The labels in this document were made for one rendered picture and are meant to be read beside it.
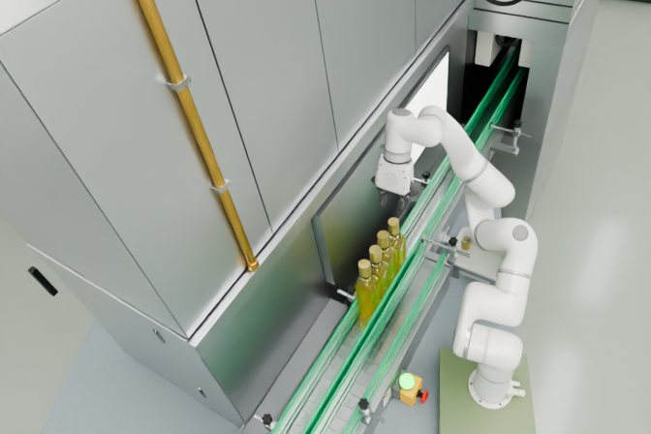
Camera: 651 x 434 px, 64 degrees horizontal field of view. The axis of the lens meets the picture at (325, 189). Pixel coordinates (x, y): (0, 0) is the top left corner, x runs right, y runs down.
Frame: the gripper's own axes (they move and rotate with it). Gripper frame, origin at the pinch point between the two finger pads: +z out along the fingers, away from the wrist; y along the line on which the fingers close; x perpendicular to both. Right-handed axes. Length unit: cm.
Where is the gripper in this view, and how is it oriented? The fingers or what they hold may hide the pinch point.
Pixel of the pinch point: (392, 201)
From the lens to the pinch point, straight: 153.4
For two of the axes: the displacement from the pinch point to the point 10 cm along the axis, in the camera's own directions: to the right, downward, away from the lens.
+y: 8.4, 3.1, -4.4
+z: -0.1, 8.3, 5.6
